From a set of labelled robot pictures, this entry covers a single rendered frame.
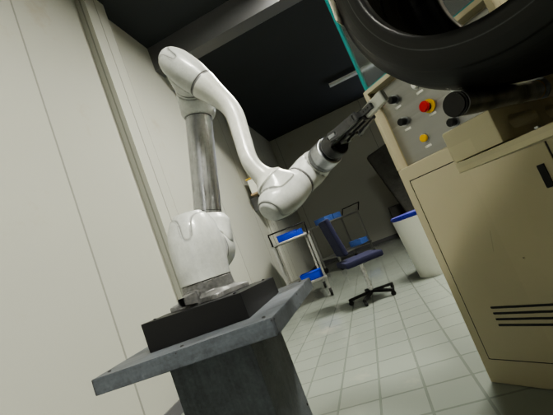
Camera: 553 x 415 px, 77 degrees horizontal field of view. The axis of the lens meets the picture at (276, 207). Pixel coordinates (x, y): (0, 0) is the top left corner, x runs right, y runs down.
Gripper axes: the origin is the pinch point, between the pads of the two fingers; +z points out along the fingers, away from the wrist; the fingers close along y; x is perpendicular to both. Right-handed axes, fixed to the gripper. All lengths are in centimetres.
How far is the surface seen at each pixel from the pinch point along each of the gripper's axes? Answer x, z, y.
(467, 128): 20.3, 20.1, -10.7
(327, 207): -123, -643, 534
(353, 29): -9.8, 13.1, -12.3
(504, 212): 39, -14, 50
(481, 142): 23.6, 20.7, -10.7
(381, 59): -0.7, 14.2, -11.6
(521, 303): 69, -26, 50
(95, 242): -50, -190, -52
